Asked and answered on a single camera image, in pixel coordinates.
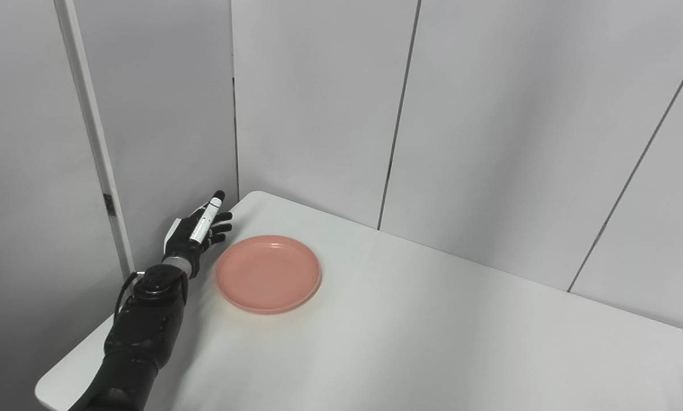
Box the white wall corner post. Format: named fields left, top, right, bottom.
left=53, top=0, right=136, bottom=280

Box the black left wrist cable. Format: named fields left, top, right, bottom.
left=114, top=271, right=146, bottom=321

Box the pink round plate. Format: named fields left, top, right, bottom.
left=215, top=235, right=322, bottom=315

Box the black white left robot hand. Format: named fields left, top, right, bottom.
left=163, top=190, right=233, bottom=268

